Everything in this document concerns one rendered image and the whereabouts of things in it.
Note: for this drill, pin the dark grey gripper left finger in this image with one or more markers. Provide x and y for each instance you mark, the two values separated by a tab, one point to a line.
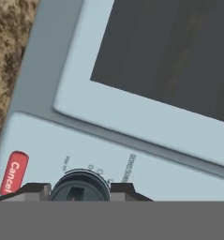
33	191

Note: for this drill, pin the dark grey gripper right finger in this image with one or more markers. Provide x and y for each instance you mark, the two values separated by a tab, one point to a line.
124	192

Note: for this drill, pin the black timer knob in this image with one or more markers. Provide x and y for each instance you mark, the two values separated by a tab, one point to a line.
80	187

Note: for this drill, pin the pale blue toaster oven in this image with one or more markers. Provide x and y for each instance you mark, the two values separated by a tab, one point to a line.
47	137

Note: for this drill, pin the toaster oven glass door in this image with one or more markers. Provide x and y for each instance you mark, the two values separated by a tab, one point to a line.
154	75

